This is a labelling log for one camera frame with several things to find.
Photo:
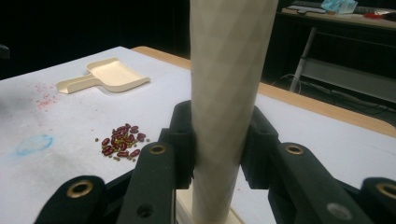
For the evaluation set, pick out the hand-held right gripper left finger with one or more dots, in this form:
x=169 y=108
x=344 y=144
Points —
x=152 y=180

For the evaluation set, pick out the small red item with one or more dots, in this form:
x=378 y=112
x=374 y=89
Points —
x=372 y=15

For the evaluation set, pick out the light blue packet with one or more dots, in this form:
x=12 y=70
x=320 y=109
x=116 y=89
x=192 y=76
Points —
x=339 y=6

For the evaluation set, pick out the cream hand brush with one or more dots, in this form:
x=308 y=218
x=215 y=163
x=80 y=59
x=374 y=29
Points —
x=224 y=93

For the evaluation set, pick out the pile of red beans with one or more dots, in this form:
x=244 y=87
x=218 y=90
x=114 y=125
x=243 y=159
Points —
x=123 y=143

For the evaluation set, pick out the white table frame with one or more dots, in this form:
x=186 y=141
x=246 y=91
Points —
x=342 y=77

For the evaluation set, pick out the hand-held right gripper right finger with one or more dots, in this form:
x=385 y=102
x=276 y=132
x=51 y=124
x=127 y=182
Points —
x=295 y=180

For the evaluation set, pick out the cream plastic dustpan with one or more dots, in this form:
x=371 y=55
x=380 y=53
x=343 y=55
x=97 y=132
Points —
x=115 y=74

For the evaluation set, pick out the grey keyboard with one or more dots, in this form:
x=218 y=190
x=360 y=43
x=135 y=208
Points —
x=306 y=8

